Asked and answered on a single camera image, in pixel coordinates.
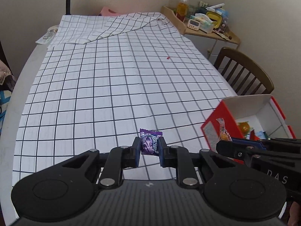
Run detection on braised egg packet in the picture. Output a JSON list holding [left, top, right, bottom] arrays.
[[237, 121, 251, 136]]

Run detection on white digital timer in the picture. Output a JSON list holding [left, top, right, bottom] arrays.
[[187, 19, 201, 31]]

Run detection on person right hand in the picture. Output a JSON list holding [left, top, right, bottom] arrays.
[[287, 202, 301, 226]]

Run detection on brown wooden chair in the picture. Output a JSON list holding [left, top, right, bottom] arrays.
[[214, 47, 274, 95]]

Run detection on paper items on table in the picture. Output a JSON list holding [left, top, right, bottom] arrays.
[[36, 25, 59, 45]]

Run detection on grey wooden cabinet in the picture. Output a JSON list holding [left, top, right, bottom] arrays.
[[160, 6, 240, 64]]

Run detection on purple candy packet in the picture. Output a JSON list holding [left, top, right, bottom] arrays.
[[140, 129, 163, 156]]

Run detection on red white cardboard box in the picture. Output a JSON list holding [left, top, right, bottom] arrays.
[[201, 94, 295, 152]]

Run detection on light blue snack packet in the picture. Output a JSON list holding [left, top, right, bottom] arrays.
[[255, 131, 269, 140]]

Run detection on yellow tissue box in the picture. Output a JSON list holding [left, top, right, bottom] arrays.
[[206, 11, 222, 30]]

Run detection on white black checkered tablecloth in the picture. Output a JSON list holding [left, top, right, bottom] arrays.
[[12, 13, 234, 183]]

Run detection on white tissue pack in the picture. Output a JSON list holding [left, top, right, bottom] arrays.
[[190, 13, 214, 34]]

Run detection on small pink snack packet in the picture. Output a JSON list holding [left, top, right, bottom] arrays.
[[216, 118, 232, 141]]

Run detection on orange drink bottle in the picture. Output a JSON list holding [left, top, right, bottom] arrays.
[[176, 0, 189, 22]]

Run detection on pink box on table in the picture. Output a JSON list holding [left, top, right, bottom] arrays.
[[99, 6, 121, 16]]

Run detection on red yellow chips bag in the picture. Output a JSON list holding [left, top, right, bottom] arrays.
[[249, 130, 259, 141]]

